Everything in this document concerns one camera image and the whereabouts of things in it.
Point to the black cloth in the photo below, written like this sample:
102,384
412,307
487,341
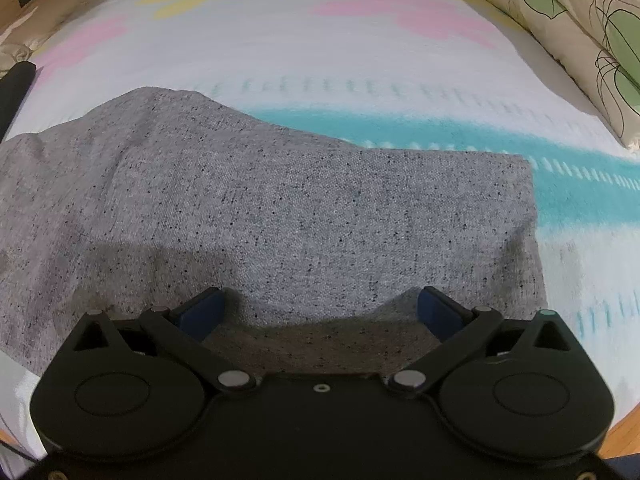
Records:
15,90

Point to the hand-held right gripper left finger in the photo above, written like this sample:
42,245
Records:
200,319

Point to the person's right leg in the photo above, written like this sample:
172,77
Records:
625,470

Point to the floral printed blanket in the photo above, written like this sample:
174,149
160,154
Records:
350,50

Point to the cream quilt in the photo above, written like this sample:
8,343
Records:
15,45

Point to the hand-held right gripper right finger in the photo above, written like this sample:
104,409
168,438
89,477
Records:
440,316

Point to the grey pants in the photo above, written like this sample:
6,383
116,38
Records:
280,210

